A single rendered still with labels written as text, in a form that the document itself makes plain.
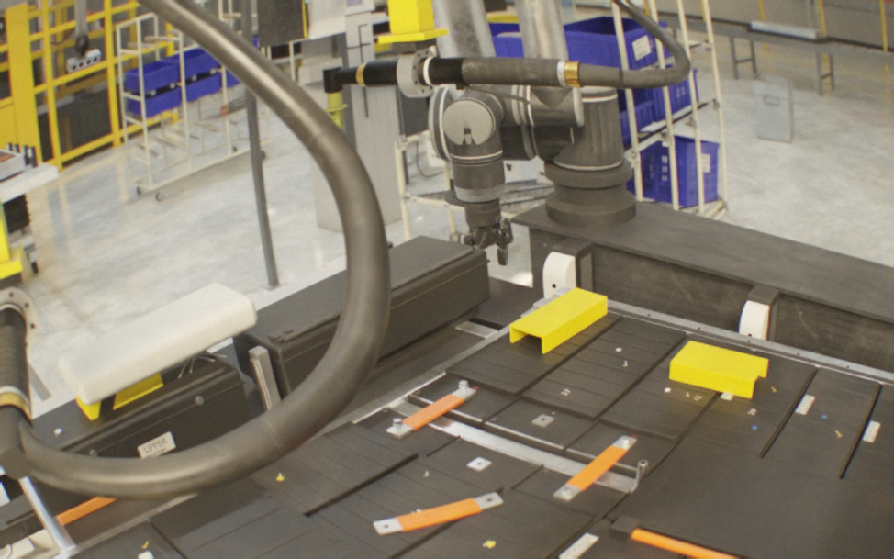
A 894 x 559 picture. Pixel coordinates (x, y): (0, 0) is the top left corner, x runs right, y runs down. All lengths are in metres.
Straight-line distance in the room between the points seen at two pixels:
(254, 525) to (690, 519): 0.52
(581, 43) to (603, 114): 1.48
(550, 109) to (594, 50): 1.62
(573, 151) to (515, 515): 1.26
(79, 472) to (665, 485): 0.69
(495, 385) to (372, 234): 0.66
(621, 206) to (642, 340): 0.83
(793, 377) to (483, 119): 0.93
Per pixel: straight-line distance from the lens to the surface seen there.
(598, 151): 2.03
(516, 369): 1.25
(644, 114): 3.82
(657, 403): 1.13
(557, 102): 1.86
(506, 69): 1.20
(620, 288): 2.04
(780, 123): 7.12
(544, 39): 1.81
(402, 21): 1.26
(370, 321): 0.53
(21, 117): 10.42
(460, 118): 1.75
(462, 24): 1.93
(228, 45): 0.66
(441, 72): 1.24
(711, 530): 0.88
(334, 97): 1.37
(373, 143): 4.88
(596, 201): 2.07
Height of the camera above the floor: 1.61
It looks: 21 degrees down
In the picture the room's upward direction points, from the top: 6 degrees counter-clockwise
